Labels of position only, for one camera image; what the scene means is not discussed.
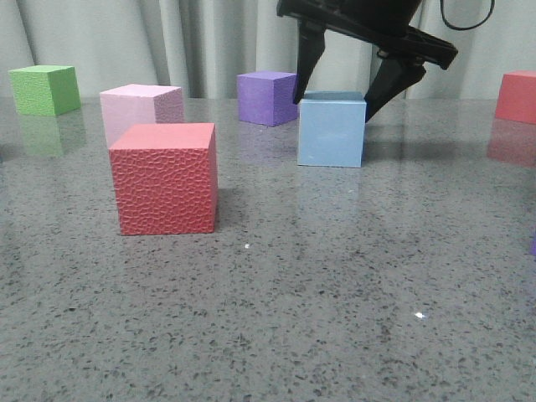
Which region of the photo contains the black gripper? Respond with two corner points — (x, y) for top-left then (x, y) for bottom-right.
(276, 0), (457, 122)

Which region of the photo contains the light blue foam cube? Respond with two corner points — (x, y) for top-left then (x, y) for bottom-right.
(297, 90), (366, 168)

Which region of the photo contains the dark purple foam cube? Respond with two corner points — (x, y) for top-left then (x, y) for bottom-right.
(236, 71), (298, 126)

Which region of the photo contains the grey-green curtain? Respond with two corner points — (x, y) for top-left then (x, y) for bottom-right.
(1, 1), (535, 99)

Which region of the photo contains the red foam cube far right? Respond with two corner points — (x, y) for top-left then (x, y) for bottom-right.
(495, 70), (536, 124)

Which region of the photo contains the red textured foam cube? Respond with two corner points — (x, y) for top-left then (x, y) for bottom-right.
(109, 123), (218, 235)

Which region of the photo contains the pink foam cube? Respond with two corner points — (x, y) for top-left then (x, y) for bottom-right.
(100, 84), (184, 147)

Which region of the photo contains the purple foam cube right edge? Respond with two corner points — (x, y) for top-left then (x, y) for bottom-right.
(530, 231), (536, 256)

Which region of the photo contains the green foam cube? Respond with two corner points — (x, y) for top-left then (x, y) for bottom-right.
(8, 65), (81, 116)

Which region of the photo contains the black cable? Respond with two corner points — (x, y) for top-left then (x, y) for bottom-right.
(439, 0), (496, 31)

